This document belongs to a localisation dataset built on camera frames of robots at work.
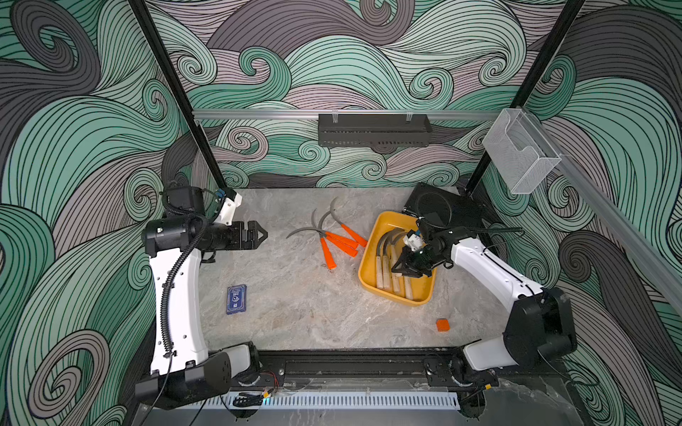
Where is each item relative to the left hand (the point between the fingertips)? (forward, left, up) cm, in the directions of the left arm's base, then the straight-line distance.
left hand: (248, 233), depth 67 cm
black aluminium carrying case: (+12, -55, -4) cm, 56 cm away
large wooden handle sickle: (+7, -39, -30) cm, 49 cm away
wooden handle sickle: (+5, -40, -28) cm, 50 cm away
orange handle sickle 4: (+21, -29, -31) cm, 48 cm away
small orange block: (-14, -56, -30) cm, 65 cm away
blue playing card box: (-6, +10, -29) cm, 32 cm away
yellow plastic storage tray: (+22, -39, -25) cm, 51 cm away
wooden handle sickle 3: (+10, -41, -28) cm, 51 cm away
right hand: (-1, -41, -20) cm, 46 cm away
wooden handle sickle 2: (-2, -47, -29) cm, 56 cm away
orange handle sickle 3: (+21, -22, -31) cm, 43 cm away
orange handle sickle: (+9, -20, -30) cm, 37 cm away
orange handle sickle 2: (+13, -29, -30) cm, 44 cm away
